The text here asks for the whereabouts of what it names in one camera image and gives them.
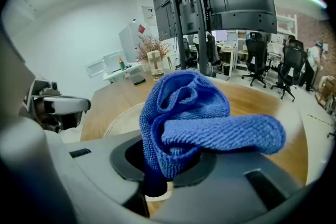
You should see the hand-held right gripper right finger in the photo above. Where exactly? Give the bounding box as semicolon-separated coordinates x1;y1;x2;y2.
150;148;317;224

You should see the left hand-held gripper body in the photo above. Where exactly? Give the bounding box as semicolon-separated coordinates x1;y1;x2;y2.
23;78;91;134

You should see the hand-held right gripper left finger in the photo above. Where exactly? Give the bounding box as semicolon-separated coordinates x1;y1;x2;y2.
0;115;151;224

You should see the glass microwave turntable plate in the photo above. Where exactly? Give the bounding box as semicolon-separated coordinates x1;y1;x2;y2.
103;101;146;140

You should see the blue cloth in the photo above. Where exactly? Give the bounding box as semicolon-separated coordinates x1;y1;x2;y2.
139;69;287;198

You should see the white side table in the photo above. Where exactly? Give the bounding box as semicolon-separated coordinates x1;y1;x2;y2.
102;61;144;84

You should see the black tablet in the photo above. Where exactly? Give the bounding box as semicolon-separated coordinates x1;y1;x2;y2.
130;74;146;86

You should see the white refrigerator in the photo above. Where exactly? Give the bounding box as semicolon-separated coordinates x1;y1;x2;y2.
118;22;153;63

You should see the glass vase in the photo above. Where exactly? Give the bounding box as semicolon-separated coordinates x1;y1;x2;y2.
146;50;165;77

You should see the dried brown plant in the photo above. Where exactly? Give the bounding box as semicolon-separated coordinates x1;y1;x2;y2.
135;35;172;61

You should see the small black monitor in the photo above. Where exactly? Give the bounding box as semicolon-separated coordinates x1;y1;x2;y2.
152;0;185;41

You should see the wooden office desk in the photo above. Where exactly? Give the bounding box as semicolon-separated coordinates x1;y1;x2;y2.
218;46;237;80

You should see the black office chair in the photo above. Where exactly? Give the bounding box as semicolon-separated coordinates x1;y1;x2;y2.
270;45;308;102
241;38;269;88

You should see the wicker furniture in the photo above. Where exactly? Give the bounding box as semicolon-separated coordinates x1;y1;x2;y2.
314;75;336;115

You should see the black monitor stand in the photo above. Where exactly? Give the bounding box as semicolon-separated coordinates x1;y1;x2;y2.
166;0;218;78

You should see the white shelf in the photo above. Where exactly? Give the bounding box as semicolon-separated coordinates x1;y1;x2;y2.
276;14;298;35

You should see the white wall panel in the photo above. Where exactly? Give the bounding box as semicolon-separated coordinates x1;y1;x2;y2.
86;59;106;79

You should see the white wall notice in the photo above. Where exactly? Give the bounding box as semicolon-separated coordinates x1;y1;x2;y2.
141;5;158;26

